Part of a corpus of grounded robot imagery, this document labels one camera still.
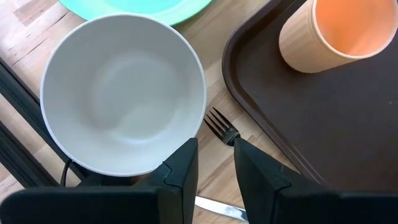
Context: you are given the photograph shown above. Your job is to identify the pale grey bowl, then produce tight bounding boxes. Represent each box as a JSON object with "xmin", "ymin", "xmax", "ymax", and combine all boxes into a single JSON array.
[{"xmin": 39, "ymin": 12, "xmax": 208, "ymax": 178}]

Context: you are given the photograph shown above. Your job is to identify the brown plastic tray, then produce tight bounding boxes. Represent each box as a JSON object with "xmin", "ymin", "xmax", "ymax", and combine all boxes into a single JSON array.
[{"xmin": 221, "ymin": 0, "xmax": 398, "ymax": 192}]

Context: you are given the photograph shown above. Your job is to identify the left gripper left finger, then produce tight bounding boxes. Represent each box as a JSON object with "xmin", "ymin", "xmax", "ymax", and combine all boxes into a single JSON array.
[{"xmin": 133, "ymin": 138, "xmax": 199, "ymax": 224}]

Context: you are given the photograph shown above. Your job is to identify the green plate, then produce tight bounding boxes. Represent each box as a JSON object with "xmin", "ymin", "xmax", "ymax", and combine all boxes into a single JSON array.
[{"xmin": 58, "ymin": 0, "xmax": 214, "ymax": 27}]

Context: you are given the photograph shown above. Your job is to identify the fork with teal handle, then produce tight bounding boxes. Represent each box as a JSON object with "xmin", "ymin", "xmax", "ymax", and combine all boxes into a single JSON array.
[{"xmin": 203, "ymin": 107, "xmax": 241, "ymax": 147}]

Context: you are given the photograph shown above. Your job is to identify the knife with yellow handle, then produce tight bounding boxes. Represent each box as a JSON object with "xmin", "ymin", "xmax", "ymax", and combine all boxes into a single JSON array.
[{"xmin": 195, "ymin": 195, "xmax": 249, "ymax": 223}]

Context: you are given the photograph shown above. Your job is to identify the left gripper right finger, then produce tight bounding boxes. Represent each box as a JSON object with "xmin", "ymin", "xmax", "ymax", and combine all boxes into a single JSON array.
[{"xmin": 233, "ymin": 138, "xmax": 341, "ymax": 224}]

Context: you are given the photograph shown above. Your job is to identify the beige mug orange inside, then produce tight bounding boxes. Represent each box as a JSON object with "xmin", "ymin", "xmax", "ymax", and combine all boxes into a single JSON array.
[{"xmin": 278, "ymin": 0, "xmax": 398, "ymax": 74}]

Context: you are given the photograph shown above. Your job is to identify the black cable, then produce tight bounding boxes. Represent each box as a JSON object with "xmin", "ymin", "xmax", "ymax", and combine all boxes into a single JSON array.
[{"xmin": 60, "ymin": 158, "xmax": 73, "ymax": 188}]

